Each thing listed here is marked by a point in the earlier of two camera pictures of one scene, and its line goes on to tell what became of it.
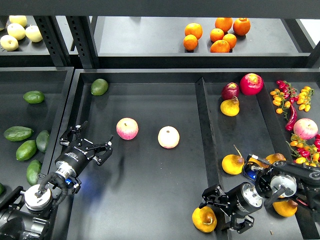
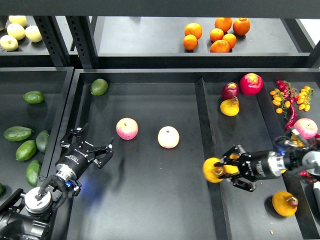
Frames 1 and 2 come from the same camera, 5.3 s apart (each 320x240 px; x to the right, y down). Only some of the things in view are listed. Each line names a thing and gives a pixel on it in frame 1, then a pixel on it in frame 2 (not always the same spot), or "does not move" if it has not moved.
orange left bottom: [190, 42] does not move
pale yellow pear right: [33, 33] does not move
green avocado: [33, 170] does not move
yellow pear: [204, 219] → [212, 172]
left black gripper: [68, 165] does not move
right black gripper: [240, 201] → [254, 166]
